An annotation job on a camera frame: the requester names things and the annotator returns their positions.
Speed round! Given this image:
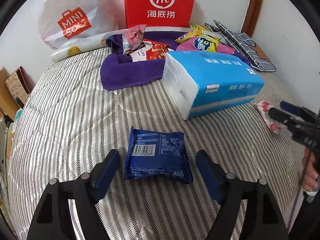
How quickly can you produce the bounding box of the pink white flower packet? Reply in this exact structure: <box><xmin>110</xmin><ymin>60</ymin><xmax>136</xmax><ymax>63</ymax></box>
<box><xmin>254</xmin><ymin>101</ymin><xmax>284</xmax><ymax>134</ymax></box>

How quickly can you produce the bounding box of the dark blue snack packet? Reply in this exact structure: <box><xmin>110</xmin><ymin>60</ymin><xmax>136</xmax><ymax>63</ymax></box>
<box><xmin>124</xmin><ymin>128</ymin><xmax>193</xmax><ymax>184</ymax></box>

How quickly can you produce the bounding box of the pink yellow potato sticks bag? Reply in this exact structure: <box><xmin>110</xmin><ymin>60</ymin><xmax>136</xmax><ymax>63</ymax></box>
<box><xmin>176</xmin><ymin>35</ymin><xmax>235</xmax><ymax>55</ymax></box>

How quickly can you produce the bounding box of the yellow snack packet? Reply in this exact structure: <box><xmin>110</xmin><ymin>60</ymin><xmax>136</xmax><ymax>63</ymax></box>
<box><xmin>175</xmin><ymin>27</ymin><xmax>203</xmax><ymax>44</ymax></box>

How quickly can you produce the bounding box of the person right hand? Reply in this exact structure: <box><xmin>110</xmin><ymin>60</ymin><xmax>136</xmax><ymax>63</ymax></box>
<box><xmin>302</xmin><ymin>148</ymin><xmax>319</xmax><ymax>192</ymax></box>

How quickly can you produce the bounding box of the grey checked folded cloth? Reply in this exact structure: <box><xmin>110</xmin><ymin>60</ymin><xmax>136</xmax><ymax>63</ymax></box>
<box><xmin>204</xmin><ymin>20</ymin><xmax>277</xmax><ymax>72</ymax></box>

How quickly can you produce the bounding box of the blue tissue pack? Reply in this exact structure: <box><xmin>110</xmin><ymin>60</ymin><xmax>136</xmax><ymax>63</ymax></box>
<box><xmin>162</xmin><ymin>51</ymin><xmax>264</xmax><ymax>120</ymax></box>

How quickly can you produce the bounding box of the patterned small box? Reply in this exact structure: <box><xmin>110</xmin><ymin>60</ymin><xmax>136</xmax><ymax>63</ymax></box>
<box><xmin>5</xmin><ymin>66</ymin><xmax>34</xmax><ymax>108</ymax></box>

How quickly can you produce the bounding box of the purple towel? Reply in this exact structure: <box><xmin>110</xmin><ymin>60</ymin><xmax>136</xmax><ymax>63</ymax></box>
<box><xmin>100</xmin><ymin>30</ymin><xmax>253</xmax><ymax>91</ymax></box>

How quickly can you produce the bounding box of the yellow lemon tea pack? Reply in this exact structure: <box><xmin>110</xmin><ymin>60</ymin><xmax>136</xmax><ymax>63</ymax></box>
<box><xmin>189</xmin><ymin>24</ymin><xmax>211</xmax><ymax>31</ymax></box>

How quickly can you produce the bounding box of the white fruit print roll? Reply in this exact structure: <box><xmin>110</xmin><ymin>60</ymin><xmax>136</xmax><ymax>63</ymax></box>
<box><xmin>51</xmin><ymin>30</ymin><xmax>123</xmax><ymax>62</ymax></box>

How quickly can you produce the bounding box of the pink purple candy packet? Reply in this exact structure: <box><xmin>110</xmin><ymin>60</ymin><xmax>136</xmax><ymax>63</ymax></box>
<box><xmin>122</xmin><ymin>24</ymin><xmax>146</xmax><ymax>54</ymax></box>

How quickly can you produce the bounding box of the red snack packet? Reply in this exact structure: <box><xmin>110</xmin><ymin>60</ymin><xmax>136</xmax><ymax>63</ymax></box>
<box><xmin>124</xmin><ymin>39</ymin><xmax>170</xmax><ymax>62</ymax></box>

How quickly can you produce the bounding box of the white Miniso plastic bag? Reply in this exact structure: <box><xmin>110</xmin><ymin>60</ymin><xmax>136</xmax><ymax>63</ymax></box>
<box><xmin>38</xmin><ymin>0</ymin><xmax>118</xmax><ymax>50</ymax></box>

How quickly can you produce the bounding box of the red paper shopping bag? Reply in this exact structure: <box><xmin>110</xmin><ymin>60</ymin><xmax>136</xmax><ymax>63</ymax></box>
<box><xmin>124</xmin><ymin>0</ymin><xmax>194</xmax><ymax>27</ymax></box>

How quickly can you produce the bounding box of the brown wooden door frame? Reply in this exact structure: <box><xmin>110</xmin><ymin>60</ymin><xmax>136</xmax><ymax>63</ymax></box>
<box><xmin>241</xmin><ymin>0</ymin><xmax>263</xmax><ymax>37</ymax></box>

